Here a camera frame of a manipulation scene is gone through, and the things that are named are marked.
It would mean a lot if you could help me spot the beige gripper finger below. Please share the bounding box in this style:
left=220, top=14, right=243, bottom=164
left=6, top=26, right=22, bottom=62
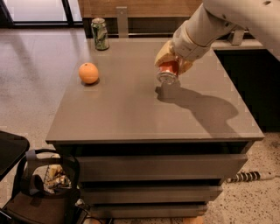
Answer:
left=154, top=40, right=176, bottom=67
left=178, top=58, right=193, bottom=75

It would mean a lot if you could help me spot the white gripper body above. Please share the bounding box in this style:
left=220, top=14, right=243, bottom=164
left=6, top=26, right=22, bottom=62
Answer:
left=171, top=21, right=210, bottom=61

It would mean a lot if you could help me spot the red coke can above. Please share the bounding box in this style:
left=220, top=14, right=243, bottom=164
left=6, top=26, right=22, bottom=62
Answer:
left=157, top=60, right=179, bottom=85

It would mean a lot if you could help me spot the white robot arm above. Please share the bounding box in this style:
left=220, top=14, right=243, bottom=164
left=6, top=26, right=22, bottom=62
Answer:
left=155, top=0, right=280, bottom=73

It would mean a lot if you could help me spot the green soda can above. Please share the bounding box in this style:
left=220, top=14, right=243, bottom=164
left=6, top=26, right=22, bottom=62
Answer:
left=91, top=17, right=109, bottom=51

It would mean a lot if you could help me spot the orange fruit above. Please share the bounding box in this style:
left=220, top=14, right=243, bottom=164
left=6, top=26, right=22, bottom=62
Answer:
left=78, top=62, right=99, bottom=84

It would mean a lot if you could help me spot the grey drawer cabinet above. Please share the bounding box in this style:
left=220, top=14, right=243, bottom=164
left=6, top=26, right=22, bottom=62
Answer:
left=46, top=38, right=263, bottom=218

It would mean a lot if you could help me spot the right metal bracket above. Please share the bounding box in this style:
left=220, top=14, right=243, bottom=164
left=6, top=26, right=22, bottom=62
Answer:
left=227, top=29, right=245, bottom=46

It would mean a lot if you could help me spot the metal bracket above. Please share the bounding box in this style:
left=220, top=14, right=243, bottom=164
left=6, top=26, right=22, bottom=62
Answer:
left=227, top=29, right=245, bottom=46
left=116, top=6, right=129, bottom=39

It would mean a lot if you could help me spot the left metal bracket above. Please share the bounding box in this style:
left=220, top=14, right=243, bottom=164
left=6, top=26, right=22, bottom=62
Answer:
left=116, top=6, right=129, bottom=39

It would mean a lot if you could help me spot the striped black white cable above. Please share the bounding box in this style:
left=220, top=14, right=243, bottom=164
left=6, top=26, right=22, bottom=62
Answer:
left=226, top=171, right=277, bottom=184

